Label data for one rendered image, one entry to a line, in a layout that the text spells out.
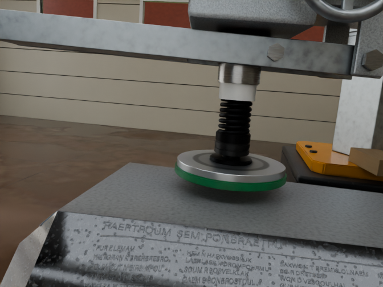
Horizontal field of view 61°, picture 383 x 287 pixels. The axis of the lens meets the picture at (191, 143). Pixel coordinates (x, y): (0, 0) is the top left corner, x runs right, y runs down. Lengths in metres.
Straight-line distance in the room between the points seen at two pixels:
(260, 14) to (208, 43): 0.10
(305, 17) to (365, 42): 0.11
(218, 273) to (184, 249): 0.06
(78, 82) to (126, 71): 1.11
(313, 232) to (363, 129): 0.86
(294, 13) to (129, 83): 6.59
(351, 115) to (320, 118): 5.42
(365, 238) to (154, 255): 0.31
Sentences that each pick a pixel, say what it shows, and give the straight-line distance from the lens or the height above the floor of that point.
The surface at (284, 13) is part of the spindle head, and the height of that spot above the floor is 1.12.
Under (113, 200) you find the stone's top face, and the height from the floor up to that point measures 0.80.
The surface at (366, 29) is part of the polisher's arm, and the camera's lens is 0.62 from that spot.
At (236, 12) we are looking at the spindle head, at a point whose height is 1.12.
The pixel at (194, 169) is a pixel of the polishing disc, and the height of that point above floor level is 0.86.
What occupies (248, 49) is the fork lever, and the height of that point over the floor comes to 1.07.
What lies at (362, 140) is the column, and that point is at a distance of 1.36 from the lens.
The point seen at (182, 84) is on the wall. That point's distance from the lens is 6.82.
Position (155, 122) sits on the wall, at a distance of 6.94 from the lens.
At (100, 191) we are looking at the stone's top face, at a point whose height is 0.80.
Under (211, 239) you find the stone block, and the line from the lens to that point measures 0.48.
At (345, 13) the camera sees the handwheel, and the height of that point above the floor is 1.11.
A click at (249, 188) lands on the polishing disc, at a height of 0.84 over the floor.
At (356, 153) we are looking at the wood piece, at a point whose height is 0.82.
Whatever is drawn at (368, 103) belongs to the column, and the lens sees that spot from 1.35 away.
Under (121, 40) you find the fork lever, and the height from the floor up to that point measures 1.07.
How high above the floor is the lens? 1.00
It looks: 10 degrees down
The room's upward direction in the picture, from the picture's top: 4 degrees clockwise
